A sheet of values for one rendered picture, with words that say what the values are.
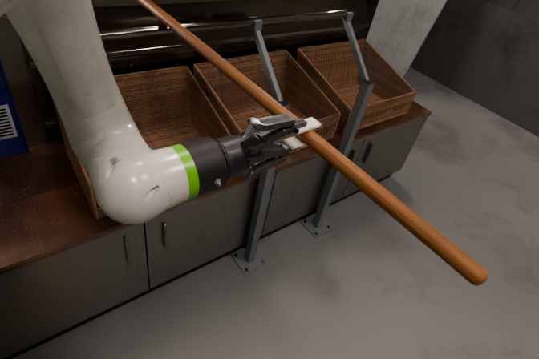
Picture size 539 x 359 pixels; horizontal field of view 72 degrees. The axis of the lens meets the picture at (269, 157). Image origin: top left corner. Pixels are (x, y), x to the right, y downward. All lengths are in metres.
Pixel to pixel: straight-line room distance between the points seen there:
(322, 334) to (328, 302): 0.17
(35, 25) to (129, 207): 0.25
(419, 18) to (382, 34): 0.38
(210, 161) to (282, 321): 1.34
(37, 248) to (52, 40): 0.93
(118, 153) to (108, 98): 0.08
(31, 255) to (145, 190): 0.85
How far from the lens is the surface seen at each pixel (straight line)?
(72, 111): 0.60
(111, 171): 0.57
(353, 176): 0.68
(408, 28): 3.98
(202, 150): 0.59
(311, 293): 1.95
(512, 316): 2.43
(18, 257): 1.37
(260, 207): 1.65
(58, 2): 0.50
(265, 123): 0.65
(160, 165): 0.56
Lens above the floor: 1.61
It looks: 38 degrees down
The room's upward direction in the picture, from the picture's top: 12 degrees clockwise
